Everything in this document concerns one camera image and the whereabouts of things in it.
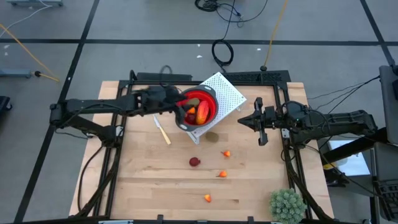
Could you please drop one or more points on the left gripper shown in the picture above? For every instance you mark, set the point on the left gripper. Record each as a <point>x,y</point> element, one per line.
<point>158,99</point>

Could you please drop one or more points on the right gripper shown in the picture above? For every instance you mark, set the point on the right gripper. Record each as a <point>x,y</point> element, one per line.
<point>270,118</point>

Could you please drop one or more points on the brown toy kiwi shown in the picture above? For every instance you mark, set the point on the brown toy kiwi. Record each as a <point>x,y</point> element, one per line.
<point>212,137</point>
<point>193,101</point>

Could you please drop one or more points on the red orange toy mango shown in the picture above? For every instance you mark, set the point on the red orange toy mango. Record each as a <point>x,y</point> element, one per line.
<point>202,112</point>

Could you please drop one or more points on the red collapsible bowl grey rim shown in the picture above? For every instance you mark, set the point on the red collapsible bowl grey rim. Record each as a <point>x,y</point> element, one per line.
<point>212,102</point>

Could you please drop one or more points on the small orange toy peach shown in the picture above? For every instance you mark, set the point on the small orange toy peach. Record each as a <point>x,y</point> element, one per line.
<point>223,174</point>
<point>207,198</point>
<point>227,153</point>

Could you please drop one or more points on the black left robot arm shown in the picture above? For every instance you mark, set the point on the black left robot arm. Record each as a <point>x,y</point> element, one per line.
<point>93,105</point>

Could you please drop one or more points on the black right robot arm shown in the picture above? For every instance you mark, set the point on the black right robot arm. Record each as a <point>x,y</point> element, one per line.
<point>342,119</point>

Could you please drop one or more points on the black rectangular box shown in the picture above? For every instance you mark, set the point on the black rectangular box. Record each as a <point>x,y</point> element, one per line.
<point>183,76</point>

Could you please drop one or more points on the white perforated metal riser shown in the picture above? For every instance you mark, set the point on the white perforated metal riser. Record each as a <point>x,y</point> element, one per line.
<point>228,93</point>

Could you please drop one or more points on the black perforated box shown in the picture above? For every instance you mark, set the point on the black perforated box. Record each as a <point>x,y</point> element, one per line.
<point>258,76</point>

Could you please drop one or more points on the green artificial plant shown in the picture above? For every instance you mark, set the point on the green artificial plant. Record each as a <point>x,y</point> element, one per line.
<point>287,207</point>

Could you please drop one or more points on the black diagonal beam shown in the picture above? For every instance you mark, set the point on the black diagonal beam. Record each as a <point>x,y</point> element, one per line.
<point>351,147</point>

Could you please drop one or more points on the white sheet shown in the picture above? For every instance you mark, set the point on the white sheet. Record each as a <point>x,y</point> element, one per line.
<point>349,161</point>

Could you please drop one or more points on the grey cabinet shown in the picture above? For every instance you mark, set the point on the grey cabinet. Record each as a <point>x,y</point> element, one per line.
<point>388,102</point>

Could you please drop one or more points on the black keyboard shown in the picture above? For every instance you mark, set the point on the black keyboard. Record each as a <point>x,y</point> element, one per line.
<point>387,199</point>

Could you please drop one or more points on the grey metal floor bar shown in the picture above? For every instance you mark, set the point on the grey metal floor bar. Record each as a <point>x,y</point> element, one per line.
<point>15,73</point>

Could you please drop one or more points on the black floor stand foot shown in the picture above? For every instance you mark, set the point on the black floor stand foot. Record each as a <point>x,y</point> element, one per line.
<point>3,104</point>

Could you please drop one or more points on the grey metal floor base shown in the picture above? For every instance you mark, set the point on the grey metal floor base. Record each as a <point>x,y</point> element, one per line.
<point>34,2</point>

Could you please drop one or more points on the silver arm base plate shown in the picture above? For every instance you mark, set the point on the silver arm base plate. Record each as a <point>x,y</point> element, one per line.
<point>285,133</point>

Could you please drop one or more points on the black aluminium rig frame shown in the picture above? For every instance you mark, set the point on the black aluminium rig frame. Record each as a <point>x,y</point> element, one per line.
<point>280,84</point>

